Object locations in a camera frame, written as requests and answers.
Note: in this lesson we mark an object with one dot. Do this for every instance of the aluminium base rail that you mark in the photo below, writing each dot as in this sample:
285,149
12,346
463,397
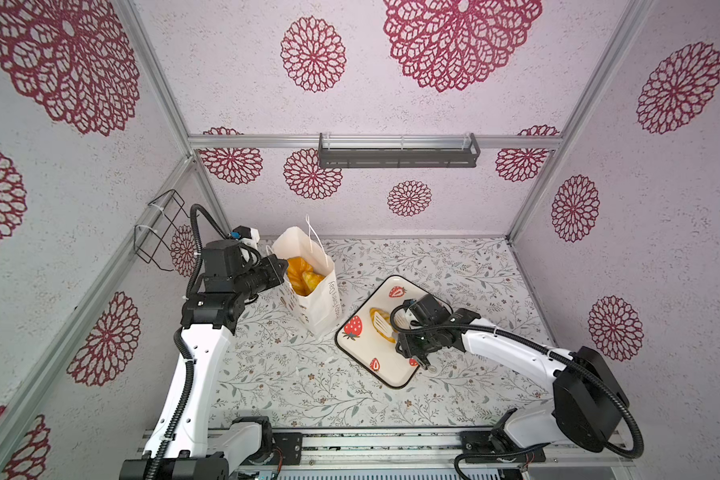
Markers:
420,453

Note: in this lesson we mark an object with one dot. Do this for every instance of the white slotted serving tongs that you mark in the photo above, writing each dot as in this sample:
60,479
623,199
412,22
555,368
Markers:
387,324

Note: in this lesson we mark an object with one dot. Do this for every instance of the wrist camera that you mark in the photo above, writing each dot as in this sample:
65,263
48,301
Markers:
248,236
427,311

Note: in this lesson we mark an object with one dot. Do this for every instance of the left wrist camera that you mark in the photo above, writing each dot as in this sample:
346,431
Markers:
248,236

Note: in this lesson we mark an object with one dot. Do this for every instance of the white paper gift bag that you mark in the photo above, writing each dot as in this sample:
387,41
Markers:
320,311

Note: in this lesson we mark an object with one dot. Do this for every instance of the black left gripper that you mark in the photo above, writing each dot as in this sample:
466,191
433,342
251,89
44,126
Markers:
275,277

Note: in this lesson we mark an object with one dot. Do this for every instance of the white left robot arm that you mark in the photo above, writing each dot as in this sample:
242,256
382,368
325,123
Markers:
229,274

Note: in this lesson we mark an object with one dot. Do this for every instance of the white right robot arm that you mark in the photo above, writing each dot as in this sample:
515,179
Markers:
588,408

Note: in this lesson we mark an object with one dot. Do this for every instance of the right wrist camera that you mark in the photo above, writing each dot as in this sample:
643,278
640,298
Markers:
427,311

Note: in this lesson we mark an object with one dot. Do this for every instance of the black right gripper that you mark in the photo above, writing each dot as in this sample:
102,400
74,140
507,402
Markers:
406,347

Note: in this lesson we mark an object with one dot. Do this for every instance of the black overhead light bar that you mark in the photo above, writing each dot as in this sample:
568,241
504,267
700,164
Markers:
399,156

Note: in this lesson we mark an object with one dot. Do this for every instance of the long braided fake bread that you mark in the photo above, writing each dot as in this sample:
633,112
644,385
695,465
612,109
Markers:
297,266

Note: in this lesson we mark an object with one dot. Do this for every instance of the strawberry print rectangular tray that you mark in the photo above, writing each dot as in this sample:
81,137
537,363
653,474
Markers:
368,338

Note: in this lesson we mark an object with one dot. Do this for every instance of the black wire wall basket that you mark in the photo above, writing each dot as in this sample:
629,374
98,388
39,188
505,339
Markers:
166,242

